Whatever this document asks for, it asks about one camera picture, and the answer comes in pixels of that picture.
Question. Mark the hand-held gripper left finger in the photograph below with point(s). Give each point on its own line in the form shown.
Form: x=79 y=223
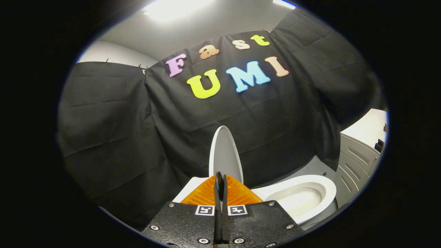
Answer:
x=187 y=224

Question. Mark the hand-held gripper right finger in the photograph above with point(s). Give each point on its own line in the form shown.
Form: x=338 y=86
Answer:
x=258 y=224

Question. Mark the white ceramic toilet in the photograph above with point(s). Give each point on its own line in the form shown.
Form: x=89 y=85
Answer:
x=299 y=199

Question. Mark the white metal cabinet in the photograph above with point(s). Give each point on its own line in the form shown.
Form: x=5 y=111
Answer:
x=365 y=131

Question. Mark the black backdrop cloth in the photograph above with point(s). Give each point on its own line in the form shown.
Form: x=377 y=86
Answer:
x=137 y=137

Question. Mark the black object on cabinet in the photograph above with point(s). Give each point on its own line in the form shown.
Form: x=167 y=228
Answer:
x=379 y=144

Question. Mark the large ceiling light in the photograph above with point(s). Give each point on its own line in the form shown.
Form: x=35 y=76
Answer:
x=175 y=8

